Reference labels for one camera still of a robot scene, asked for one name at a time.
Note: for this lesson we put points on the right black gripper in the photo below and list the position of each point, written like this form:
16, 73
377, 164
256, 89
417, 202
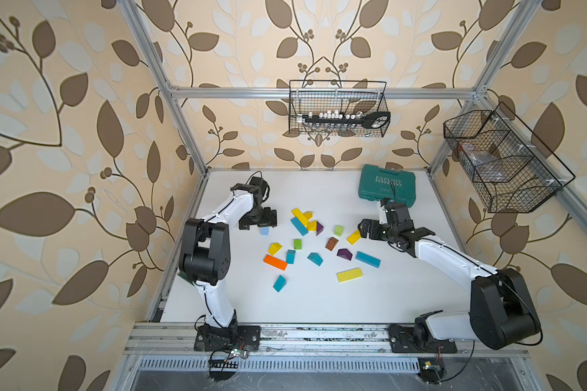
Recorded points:
374, 225

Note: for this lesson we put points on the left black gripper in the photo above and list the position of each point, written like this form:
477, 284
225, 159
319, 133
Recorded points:
271, 223

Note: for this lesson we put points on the long yellow block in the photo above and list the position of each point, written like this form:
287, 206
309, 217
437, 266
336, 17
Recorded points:
349, 275
300, 216
354, 237

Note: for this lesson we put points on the teal triangle block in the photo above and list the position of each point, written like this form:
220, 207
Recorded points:
315, 258
280, 283

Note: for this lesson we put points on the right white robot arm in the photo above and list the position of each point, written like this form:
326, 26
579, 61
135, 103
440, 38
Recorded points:
501, 311

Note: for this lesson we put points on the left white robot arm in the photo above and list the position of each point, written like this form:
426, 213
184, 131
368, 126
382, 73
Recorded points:
205, 258

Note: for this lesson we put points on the long teal block upper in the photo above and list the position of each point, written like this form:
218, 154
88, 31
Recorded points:
299, 226

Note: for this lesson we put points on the long teal block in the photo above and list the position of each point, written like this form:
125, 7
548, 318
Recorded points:
299, 226
368, 259

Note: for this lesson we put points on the green plastic tool case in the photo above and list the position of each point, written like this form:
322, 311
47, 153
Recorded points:
377, 183

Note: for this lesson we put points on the orange long block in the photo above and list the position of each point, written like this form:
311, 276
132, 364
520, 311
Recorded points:
275, 262

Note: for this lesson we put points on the long teal block right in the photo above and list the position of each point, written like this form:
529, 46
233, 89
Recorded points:
368, 259

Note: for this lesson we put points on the purple triangle block upper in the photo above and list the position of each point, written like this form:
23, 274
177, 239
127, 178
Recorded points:
319, 228

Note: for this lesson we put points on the purple triangle block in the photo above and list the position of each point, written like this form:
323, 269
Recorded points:
319, 228
345, 254

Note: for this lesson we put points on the purple triangle block lower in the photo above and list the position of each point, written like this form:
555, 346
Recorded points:
345, 254

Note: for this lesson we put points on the light green cube right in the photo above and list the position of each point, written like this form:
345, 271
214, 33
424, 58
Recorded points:
338, 230

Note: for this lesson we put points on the brown wooden block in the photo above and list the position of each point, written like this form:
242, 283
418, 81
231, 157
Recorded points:
331, 243

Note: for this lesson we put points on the plastic bag in basket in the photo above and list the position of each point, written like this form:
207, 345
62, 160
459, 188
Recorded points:
484, 166

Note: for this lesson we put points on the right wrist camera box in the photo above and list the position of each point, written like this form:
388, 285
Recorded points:
386, 211

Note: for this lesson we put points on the socket rail with sockets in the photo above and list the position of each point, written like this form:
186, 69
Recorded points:
371, 121

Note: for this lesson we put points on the back wire basket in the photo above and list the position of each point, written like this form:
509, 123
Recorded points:
312, 97

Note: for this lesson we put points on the wire basket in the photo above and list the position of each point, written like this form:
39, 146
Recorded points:
534, 172
312, 97

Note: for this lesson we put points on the right wire basket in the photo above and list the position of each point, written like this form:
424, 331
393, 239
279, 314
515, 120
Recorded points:
534, 172

